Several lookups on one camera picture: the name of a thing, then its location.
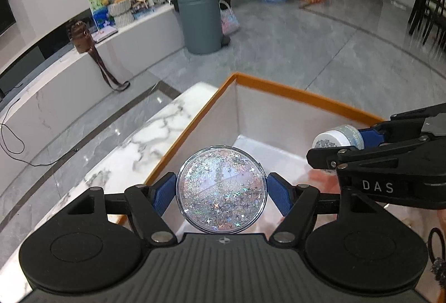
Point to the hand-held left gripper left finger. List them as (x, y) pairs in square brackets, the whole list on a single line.
[(163, 193)]

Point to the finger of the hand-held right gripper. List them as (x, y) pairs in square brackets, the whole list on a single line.
[(372, 136), (383, 170)]

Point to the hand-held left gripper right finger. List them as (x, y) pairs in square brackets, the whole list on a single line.
[(280, 193)]

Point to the white glitter jar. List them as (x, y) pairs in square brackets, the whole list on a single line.
[(334, 137)]

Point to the glitter compact mirror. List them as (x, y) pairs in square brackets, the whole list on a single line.
[(221, 188)]

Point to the orange storage box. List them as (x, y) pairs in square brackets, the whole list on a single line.
[(216, 122)]

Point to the dark wooden chair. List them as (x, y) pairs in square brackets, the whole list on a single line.
[(420, 7), (437, 17)]

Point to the pink notebook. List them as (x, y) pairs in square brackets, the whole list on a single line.
[(105, 34)]

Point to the grey trash bin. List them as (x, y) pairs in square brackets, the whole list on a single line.
[(198, 21)]

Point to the brown leather bag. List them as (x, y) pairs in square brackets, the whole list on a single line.
[(80, 38)]

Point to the checkered woven bag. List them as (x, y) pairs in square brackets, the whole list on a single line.
[(230, 22)]

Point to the grey woven basket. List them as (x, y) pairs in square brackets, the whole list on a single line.
[(123, 19), (119, 7)]

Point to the black television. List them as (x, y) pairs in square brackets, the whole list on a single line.
[(5, 10)]

